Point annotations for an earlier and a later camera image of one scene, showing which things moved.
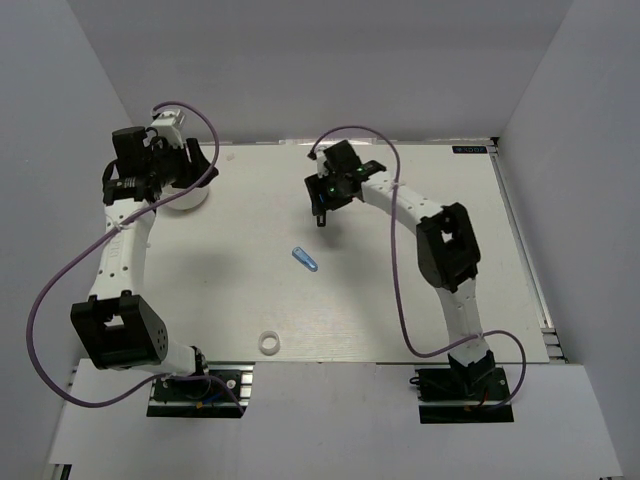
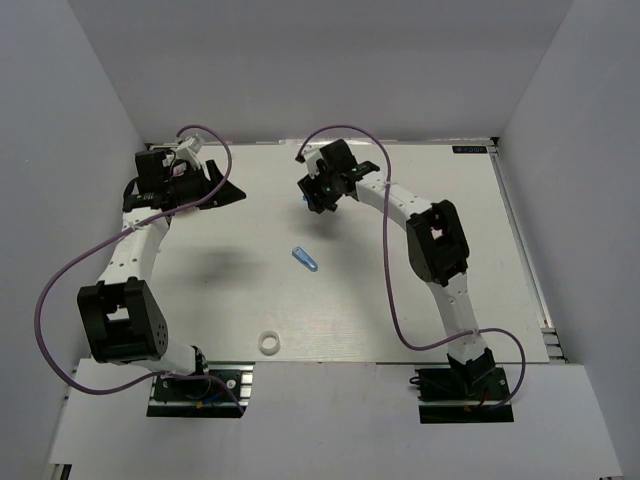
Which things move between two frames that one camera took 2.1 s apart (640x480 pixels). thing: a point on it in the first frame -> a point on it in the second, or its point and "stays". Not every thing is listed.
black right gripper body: x=331 y=189 stays
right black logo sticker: x=469 y=149 stays
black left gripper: x=198 y=157 -> x=227 y=194
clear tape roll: x=269 y=334 stays
